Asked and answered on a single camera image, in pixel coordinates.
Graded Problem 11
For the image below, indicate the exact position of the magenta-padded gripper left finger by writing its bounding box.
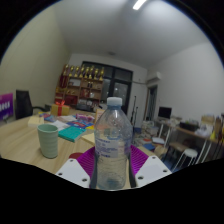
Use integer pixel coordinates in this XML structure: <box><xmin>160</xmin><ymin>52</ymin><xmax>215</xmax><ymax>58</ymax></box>
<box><xmin>55</xmin><ymin>146</ymin><xmax>100</xmax><ymax>190</ymax></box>

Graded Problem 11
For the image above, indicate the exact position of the black office chair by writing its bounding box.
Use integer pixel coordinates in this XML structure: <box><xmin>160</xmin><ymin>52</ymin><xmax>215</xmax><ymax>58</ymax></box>
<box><xmin>14</xmin><ymin>89</ymin><xmax>48</xmax><ymax>121</ymax></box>

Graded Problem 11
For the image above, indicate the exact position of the teal book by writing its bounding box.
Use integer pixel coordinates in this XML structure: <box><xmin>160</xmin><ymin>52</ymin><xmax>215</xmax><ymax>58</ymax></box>
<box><xmin>57</xmin><ymin>125</ymin><xmax>87</xmax><ymax>144</ymax></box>

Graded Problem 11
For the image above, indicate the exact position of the yellow gift box red ribbon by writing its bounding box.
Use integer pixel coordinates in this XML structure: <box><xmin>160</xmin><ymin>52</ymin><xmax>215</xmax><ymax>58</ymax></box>
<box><xmin>50</xmin><ymin>100</ymin><xmax>71</xmax><ymax>117</ymax></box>

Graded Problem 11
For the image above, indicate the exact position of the clear plastic water bottle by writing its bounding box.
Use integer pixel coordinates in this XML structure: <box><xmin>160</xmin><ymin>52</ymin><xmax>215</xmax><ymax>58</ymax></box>
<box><xmin>93</xmin><ymin>96</ymin><xmax>134</xmax><ymax>191</ymax></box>

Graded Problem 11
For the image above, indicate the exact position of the pink packet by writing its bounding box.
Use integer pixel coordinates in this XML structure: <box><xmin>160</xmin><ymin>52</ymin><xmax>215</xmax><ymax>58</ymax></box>
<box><xmin>75</xmin><ymin>113</ymin><xmax>96</xmax><ymax>122</ymax></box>

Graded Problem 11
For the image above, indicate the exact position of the cluttered wooden side desk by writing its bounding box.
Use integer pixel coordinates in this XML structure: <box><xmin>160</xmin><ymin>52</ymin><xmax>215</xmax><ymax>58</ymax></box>
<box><xmin>153</xmin><ymin>113</ymin><xmax>224</xmax><ymax>162</ymax></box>

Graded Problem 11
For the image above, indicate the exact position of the pale yellow notepad block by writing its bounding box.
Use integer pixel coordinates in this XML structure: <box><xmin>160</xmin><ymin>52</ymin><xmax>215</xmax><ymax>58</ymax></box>
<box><xmin>27</xmin><ymin>114</ymin><xmax>46</xmax><ymax>129</ymax></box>

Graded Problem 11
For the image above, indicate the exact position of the yellow notebook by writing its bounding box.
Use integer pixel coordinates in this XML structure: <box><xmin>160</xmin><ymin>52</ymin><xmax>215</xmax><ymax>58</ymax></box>
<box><xmin>81</xmin><ymin>131</ymin><xmax>97</xmax><ymax>147</ymax></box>

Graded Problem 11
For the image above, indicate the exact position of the ceiling tube light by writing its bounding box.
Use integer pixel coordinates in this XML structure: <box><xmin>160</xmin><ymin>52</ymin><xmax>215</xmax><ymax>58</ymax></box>
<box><xmin>132</xmin><ymin>0</ymin><xmax>148</xmax><ymax>11</ymax></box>

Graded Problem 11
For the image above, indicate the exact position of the blue and red book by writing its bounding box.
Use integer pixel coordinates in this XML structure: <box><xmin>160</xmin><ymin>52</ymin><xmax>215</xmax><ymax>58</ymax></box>
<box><xmin>66</xmin><ymin>118</ymin><xmax>95</xmax><ymax>131</ymax></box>

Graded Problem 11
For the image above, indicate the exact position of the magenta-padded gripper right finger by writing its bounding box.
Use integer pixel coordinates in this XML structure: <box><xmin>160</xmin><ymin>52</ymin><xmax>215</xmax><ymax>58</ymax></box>
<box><xmin>128</xmin><ymin>144</ymin><xmax>173</xmax><ymax>188</ymax></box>

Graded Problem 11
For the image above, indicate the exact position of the white round stool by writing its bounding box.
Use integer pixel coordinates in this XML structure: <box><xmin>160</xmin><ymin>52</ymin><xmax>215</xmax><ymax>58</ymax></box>
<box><xmin>173</xmin><ymin>147</ymin><xmax>200</xmax><ymax>172</ymax></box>

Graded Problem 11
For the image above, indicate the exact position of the wooden shelf unit with trophies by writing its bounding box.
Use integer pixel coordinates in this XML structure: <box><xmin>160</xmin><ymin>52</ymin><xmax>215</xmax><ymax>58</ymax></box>
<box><xmin>54</xmin><ymin>63</ymin><xmax>106</xmax><ymax>113</ymax></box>

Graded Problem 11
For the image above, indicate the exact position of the black computer monitor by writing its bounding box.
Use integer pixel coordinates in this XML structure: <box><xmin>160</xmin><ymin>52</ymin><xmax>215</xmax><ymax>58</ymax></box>
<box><xmin>157</xmin><ymin>106</ymin><xmax>173</xmax><ymax>121</ymax></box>

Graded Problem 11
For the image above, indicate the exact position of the white wall air conditioner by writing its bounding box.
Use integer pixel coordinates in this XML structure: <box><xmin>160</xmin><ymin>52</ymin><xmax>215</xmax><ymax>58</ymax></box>
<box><xmin>145</xmin><ymin>70</ymin><xmax>163</xmax><ymax>85</ymax></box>

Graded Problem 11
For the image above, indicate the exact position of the white paper sheet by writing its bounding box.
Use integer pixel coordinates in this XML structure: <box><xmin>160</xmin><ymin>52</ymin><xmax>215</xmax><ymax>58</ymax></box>
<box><xmin>49</xmin><ymin>119</ymin><xmax>72</xmax><ymax>132</ymax></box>

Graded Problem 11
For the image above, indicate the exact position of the black tripod stand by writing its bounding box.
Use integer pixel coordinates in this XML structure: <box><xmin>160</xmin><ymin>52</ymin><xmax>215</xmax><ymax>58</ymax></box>
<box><xmin>129</xmin><ymin>95</ymin><xmax>140</xmax><ymax>127</ymax></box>

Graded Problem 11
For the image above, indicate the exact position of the pale green ribbed cup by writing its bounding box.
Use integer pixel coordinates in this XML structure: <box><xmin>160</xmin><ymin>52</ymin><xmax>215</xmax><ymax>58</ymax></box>
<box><xmin>36</xmin><ymin>123</ymin><xmax>60</xmax><ymax>160</ymax></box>

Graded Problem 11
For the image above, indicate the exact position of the dark glass door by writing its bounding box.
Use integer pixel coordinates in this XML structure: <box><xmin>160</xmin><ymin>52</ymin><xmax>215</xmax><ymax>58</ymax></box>
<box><xmin>81</xmin><ymin>60</ymin><xmax>134</xmax><ymax>116</ymax></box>

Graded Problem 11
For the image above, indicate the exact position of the purple sign board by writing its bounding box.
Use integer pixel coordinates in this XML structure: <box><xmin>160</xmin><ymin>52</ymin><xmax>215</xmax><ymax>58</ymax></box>
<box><xmin>0</xmin><ymin>92</ymin><xmax>15</xmax><ymax>122</ymax></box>

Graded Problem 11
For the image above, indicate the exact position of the flat round red coaster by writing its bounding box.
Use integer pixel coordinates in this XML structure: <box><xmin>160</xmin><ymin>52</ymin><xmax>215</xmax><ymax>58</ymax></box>
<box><xmin>68</xmin><ymin>152</ymin><xmax>85</xmax><ymax>160</ymax></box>

